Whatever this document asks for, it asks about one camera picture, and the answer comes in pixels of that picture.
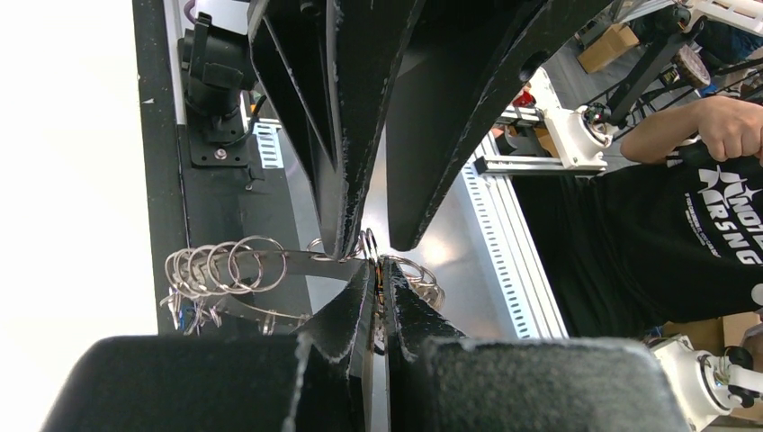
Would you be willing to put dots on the aluminium frame rail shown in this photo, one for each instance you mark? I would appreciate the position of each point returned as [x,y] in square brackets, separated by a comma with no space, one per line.
[520,287]

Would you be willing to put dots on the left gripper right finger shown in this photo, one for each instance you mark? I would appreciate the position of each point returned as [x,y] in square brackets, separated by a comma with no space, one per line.
[408,319]

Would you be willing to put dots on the cardboard box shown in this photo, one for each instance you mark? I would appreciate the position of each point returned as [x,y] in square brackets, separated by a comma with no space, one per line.
[611,45]

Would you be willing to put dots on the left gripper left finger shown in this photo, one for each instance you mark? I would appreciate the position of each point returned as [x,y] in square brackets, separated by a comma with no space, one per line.
[341,329]

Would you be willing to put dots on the metal disc keyring holder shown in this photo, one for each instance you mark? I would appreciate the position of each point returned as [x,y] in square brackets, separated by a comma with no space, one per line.
[208,282]

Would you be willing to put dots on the right white cable duct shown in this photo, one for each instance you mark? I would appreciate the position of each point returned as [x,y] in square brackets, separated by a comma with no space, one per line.
[267,133]

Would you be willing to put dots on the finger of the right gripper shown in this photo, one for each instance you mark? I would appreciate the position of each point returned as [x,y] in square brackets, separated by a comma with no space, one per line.
[328,69]
[466,61]

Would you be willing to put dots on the person in black shirt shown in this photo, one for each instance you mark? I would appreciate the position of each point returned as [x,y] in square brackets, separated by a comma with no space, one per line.
[675,236]

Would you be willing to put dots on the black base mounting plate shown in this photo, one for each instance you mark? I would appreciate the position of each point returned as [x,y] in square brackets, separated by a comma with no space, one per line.
[198,101]

